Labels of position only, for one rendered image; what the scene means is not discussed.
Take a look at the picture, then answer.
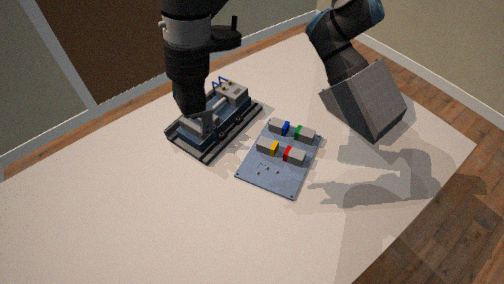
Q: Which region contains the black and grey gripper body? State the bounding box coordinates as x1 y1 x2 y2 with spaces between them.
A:
158 14 242 115

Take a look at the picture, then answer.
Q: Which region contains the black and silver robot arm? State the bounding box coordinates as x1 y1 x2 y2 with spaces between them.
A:
160 0 385 86

